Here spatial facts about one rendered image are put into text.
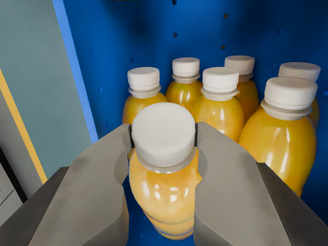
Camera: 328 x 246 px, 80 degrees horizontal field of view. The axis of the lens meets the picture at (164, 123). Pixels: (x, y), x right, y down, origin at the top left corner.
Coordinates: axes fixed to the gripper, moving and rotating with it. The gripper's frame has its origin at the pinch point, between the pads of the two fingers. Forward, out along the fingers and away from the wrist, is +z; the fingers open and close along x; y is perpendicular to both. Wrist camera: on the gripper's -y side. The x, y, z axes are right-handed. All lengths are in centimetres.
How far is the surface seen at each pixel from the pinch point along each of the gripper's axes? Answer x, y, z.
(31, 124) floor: -107, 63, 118
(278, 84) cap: 9.9, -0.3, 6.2
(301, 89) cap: 10.9, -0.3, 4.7
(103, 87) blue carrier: -7.3, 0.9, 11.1
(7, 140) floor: -134, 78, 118
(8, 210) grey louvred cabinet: -140, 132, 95
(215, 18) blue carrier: 7.2, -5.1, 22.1
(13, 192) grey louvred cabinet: -140, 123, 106
